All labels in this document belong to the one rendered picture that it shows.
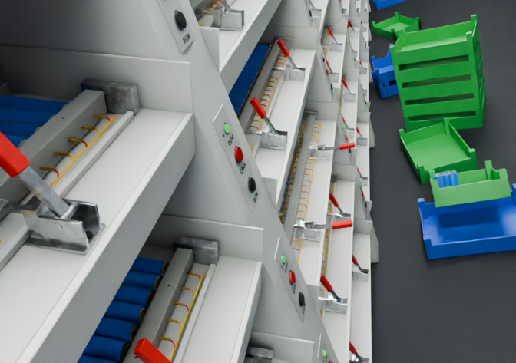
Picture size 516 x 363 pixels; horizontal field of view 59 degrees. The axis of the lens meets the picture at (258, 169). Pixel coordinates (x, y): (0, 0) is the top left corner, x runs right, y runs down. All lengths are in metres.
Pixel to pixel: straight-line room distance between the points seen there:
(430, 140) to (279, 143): 1.36
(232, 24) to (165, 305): 0.38
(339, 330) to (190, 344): 0.52
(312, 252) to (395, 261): 0.72
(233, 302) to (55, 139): 0.25
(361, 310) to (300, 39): 0.68
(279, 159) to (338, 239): 0.46
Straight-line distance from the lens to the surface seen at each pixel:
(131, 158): 0.38
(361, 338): 1.18
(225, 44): 0.61
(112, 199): 0.34
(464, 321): 1.35
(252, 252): 0.53
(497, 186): 1.45
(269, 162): 0.70
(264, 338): 0.65
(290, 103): 0.87
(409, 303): 1.40
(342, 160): 1.28
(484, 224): 1.59
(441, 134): 2.05
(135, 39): 0.43
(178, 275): 0.50
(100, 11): 0.44
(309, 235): 0.84
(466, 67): 1.95
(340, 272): 1.05
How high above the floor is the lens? 1.06
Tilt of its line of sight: 29 degrees down
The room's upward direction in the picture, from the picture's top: 23 degrees counter-clockwise
